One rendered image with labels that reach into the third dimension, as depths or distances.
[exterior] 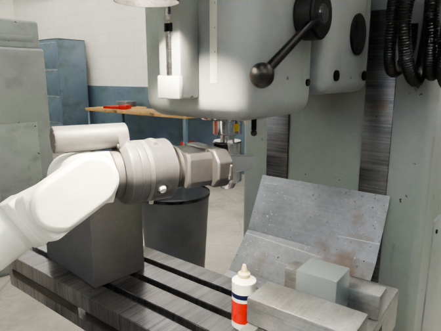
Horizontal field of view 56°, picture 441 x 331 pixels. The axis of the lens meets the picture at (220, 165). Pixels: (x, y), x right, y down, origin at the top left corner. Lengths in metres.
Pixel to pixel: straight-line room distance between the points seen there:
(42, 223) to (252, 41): 0.33
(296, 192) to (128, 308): 0.47
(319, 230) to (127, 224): 0.43
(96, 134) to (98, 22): 7.48
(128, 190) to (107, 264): 0.34
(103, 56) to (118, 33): 0.58
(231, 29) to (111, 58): 7.20
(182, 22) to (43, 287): 0.66
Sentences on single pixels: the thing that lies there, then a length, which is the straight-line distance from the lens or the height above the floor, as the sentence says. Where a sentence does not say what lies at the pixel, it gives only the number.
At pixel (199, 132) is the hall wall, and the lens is 6.27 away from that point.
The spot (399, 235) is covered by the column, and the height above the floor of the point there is 1.04.
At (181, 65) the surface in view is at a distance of 0.54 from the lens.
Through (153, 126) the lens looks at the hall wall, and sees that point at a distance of 6.98.
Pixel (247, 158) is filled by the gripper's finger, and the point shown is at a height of 1.24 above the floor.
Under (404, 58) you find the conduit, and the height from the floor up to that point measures 1.40.
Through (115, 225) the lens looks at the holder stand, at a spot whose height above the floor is 1.08.
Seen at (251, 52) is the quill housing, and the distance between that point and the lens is 0.53.
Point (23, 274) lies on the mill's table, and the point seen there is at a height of 0.93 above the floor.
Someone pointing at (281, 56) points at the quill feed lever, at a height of 1.39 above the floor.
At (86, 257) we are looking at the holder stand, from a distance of 0.87.
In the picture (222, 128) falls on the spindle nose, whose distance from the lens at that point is 0.63.
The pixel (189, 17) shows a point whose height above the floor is 1.44.
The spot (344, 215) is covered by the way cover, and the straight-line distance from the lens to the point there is 0.96.
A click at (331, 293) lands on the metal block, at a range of 0.60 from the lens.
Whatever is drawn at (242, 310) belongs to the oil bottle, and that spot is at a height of 1.00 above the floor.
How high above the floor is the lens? 1.37
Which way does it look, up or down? 12 degrees down
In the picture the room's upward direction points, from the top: straight up
